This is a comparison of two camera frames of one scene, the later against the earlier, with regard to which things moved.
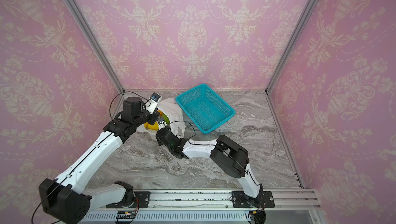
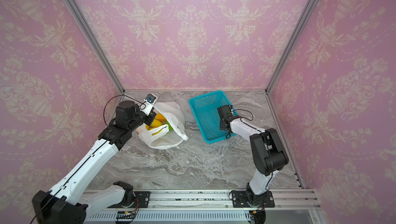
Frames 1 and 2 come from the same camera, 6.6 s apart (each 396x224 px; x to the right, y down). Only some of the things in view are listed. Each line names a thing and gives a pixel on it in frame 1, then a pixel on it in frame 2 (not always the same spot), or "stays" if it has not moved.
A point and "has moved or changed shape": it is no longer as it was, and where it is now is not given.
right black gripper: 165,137 -> 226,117
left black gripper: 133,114 stays
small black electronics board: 125,214 stays
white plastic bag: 177,124 has moved or changed shape
